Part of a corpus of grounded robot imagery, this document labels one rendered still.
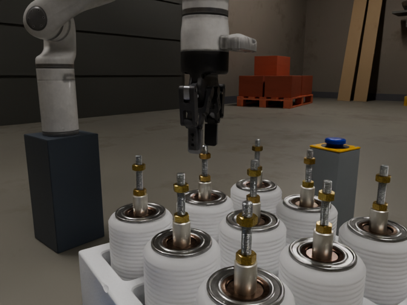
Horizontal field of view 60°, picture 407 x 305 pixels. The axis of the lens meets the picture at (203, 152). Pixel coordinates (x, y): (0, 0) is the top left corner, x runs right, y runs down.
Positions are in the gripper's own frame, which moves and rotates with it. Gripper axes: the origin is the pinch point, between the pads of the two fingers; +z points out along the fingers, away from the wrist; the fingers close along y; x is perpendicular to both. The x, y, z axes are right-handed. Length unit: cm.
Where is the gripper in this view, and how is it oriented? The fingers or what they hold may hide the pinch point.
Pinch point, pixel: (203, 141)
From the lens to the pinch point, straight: 58.4
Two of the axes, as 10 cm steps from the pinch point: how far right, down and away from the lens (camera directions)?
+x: 9.3, 0.9, -3.7
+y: -3.8, 2.0, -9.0
